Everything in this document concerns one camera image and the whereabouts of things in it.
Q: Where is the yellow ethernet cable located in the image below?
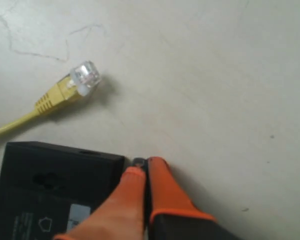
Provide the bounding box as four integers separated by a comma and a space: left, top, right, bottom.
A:
0, 60, 102, 140

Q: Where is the black network switch box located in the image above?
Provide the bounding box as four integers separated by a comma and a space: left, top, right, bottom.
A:
0, 141, 125, 240

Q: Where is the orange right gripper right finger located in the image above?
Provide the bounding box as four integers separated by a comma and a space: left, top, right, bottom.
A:
146, 156, 218, 240

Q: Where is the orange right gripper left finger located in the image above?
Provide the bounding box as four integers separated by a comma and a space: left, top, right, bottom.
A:
53, 158, 147, 240

